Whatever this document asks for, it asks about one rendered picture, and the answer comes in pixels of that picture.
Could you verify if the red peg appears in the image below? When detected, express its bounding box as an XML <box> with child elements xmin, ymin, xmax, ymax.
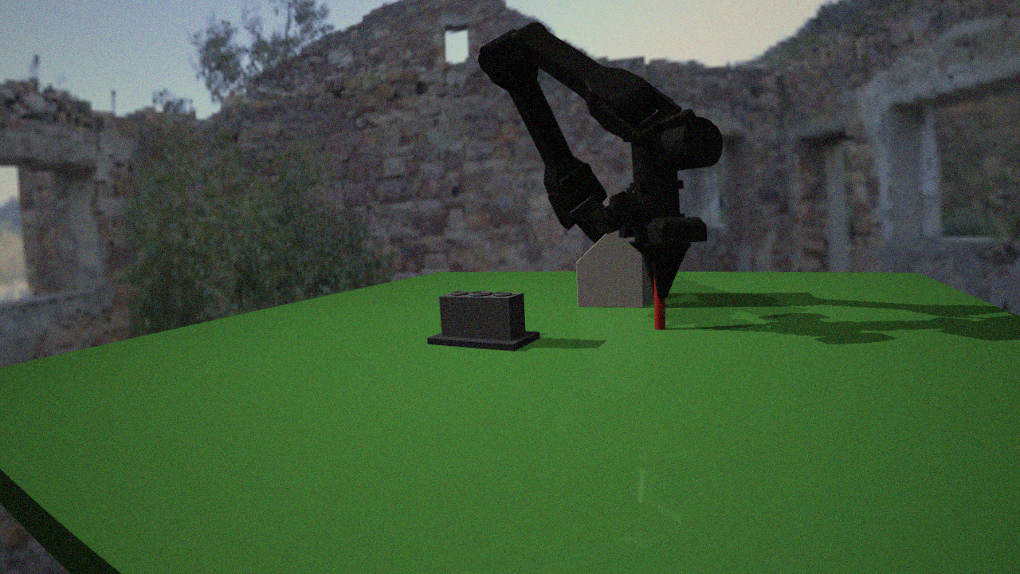
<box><xmin>654</xmin><ymin>278</ymin><xmax>665</xmax><ymax>329</ymax></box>

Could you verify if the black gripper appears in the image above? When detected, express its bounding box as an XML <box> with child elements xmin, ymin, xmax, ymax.
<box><xmin>619</xmin><ymin>171</ymin><xmax>707</xmax><ymax>298</ymax></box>

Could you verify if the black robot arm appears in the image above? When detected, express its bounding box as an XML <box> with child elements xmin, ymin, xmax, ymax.
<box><xmin>478</xmin><ymin>22</ymin><xmax>723</xmax><ymax>244</ymax></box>

